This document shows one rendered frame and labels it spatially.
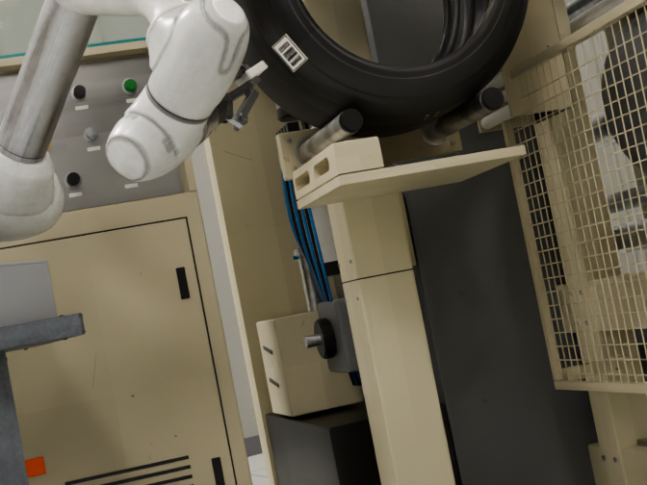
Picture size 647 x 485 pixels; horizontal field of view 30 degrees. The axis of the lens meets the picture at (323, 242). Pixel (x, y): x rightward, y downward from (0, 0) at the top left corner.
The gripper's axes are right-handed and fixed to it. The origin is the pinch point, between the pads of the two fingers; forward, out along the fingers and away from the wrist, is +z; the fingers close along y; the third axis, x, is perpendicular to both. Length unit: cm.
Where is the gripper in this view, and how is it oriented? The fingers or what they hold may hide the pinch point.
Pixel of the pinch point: (251, 73)
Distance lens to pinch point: 207.6
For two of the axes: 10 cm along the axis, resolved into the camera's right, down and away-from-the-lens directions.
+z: 3.8, -4.1, 8.3
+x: 6.7, -5.0, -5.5
